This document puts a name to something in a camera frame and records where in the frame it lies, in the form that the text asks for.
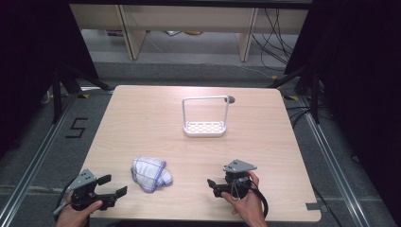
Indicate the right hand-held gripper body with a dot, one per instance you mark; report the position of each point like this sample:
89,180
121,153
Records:
239,165

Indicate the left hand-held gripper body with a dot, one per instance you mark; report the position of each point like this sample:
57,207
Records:
82,179

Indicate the white cloth with purple grid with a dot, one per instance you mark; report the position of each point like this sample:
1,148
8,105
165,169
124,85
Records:
151,173

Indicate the person's right hand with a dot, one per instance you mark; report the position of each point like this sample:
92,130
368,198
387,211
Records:
249,208

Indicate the person's left hand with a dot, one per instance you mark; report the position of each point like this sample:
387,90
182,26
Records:
74,217

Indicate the grey round table grommet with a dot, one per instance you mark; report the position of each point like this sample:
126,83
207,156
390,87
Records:
230,99

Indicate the grey tape patch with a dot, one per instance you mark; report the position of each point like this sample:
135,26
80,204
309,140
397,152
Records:
312,206

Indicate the yellow floor tape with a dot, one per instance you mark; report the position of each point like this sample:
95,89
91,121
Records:
291,97
83,95

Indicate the black metal stand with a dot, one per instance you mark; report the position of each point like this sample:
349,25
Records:
57,94
314,94

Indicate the metal floor rail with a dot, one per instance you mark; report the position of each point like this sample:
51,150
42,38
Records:
334,167
38,157

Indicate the white desk frame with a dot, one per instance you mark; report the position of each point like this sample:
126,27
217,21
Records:
189,17

